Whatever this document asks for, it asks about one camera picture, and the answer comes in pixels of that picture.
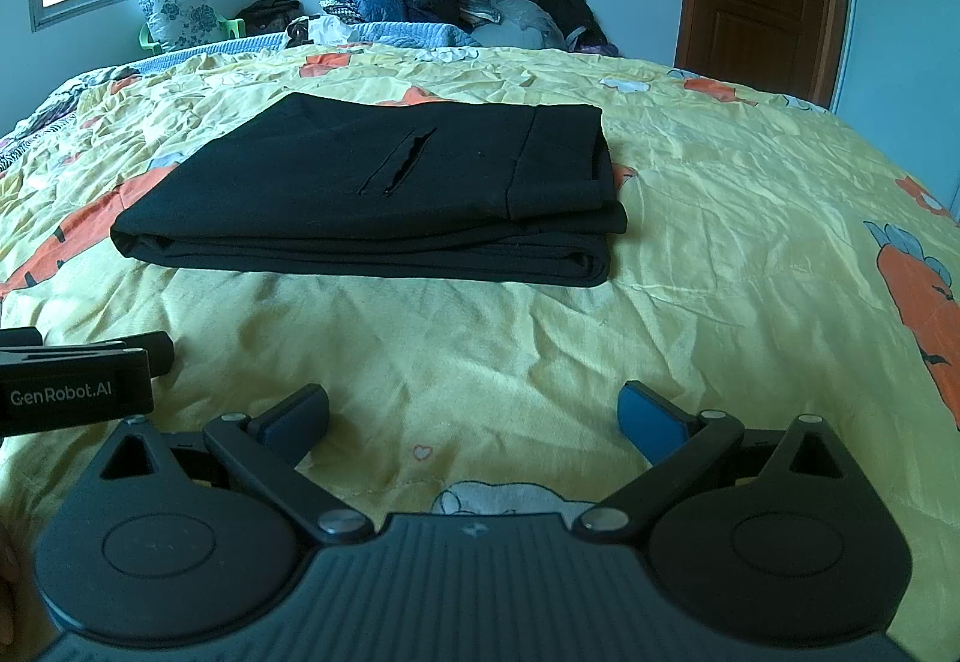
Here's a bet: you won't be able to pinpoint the green plastic chair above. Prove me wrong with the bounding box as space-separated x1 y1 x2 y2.
138 11 249 52

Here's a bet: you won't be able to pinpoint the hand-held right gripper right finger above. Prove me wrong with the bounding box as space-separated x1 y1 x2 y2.
573 379 853 545

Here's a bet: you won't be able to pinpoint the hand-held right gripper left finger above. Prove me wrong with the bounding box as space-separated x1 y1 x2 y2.
97 383 374 545

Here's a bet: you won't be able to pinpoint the black pants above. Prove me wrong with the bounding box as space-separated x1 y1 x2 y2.
110 91 629 289

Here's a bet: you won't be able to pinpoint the yellow printed bedspread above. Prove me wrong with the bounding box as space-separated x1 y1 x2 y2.
0 41 960 662

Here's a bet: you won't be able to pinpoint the blue quilted blanket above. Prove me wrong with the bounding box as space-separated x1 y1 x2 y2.
135 20 482 72

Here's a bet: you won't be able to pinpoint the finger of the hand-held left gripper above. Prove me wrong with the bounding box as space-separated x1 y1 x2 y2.
43 329 176 379

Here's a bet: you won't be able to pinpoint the dark cloth bundle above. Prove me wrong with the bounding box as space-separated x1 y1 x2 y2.
235 0 305 34

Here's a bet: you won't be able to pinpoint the floral pillow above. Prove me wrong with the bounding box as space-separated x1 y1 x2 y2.
134 0 230 55

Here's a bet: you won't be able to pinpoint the white cloth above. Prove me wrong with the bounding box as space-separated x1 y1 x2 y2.
306 14 362 45

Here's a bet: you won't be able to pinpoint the patterned bed sheet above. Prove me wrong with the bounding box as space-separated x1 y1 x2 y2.
0 65 143 177

